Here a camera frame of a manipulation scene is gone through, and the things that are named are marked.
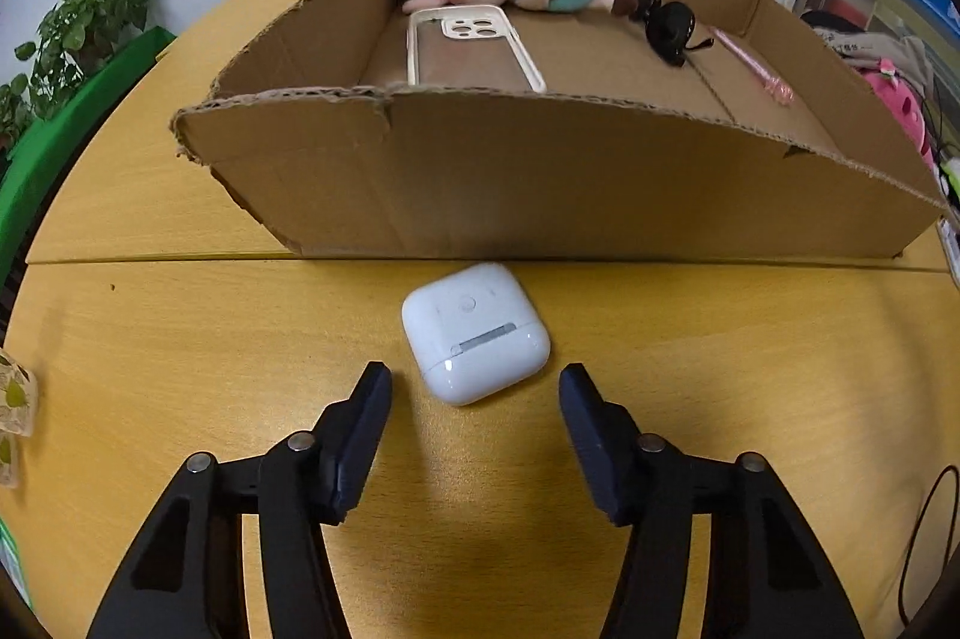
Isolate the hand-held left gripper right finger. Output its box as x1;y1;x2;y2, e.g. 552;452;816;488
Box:
559;363;863;639

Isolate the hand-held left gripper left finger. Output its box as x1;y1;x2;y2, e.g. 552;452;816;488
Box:
86;361;395;639

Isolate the white earbuds case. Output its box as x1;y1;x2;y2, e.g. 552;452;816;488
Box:
401;262;552;407

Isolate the cardboard box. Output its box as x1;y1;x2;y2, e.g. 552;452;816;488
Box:
171;0;950;261

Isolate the clear leaf-print packet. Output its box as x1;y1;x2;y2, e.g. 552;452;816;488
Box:
0;350;38;490

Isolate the pink pen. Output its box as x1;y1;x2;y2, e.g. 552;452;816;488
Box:
709;25;796;104

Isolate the clear white phone case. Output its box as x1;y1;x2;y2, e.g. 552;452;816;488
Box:
405;4;547;94

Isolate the green artificial turf stand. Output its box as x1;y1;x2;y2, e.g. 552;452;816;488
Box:
0;25;177;250

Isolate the pink plush toy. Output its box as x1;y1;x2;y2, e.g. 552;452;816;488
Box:
859;65;938;171

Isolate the small potted green plant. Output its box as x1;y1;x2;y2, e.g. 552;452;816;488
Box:
0;73;46;156

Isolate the white tote bag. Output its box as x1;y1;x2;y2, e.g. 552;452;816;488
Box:
799;9;938;85

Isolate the large potted green plant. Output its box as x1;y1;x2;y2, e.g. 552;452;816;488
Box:
15;0;160;85

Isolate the black cable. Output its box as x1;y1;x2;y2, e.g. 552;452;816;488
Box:
896;463;960;629

